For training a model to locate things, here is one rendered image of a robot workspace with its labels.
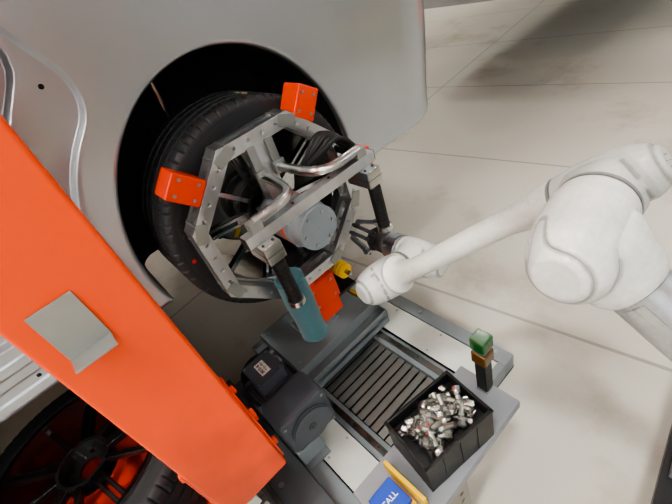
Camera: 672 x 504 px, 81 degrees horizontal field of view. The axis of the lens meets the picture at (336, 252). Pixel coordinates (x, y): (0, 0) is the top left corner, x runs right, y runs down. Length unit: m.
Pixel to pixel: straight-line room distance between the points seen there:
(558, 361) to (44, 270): 1.61
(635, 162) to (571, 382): 1.06
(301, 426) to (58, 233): 0.91
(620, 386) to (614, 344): 0.18
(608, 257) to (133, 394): 0.73
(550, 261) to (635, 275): 0.12
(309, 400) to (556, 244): 0.88
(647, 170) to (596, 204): 0.12
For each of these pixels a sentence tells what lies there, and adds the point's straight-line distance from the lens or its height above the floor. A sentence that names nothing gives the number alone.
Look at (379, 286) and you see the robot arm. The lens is 1.06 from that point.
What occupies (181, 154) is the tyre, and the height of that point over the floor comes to 1.12.
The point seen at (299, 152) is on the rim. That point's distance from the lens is 1.30.
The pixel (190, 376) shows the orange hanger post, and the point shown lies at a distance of 0.76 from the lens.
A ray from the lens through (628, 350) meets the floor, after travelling 1.83.
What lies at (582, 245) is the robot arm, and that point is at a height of 1.02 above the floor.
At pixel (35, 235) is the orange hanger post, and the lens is 0.60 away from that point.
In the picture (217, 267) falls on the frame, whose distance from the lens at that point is 1.12.
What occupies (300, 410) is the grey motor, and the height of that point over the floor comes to 0.40.
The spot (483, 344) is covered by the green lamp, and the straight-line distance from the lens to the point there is 0.97.
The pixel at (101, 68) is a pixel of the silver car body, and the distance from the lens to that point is 1.11.
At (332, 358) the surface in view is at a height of 0.15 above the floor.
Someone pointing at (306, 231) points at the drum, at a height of 0.87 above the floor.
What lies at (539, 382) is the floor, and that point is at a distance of 1.70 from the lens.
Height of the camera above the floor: 1.44
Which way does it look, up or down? 37 degrees down
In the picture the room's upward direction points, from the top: 20 degrees counter-clockwise
